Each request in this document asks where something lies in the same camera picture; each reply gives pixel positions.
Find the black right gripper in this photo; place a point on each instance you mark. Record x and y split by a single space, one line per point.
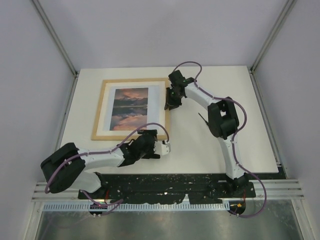
170 104

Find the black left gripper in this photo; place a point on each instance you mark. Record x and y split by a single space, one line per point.
151 154

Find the red handled screwdriver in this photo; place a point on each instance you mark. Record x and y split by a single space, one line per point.
203 118

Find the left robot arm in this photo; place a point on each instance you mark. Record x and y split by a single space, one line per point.
68 166

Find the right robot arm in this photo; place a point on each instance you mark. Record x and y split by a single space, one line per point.
222 121

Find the sunset mountain photo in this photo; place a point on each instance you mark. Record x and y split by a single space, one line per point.
129 109

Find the black speckled base plate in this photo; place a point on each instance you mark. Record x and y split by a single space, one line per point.
169 189

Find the white slotted cable duct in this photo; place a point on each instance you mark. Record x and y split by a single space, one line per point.
86 206

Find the left aluminium corner post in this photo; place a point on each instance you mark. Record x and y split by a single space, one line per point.
53 34

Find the aluminium corner post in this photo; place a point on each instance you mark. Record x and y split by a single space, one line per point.
53 34
273 33

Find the aluminium rail across front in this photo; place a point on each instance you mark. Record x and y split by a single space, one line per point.
281 189

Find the right aluminium corner post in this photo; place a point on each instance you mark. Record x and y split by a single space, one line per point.
273 33

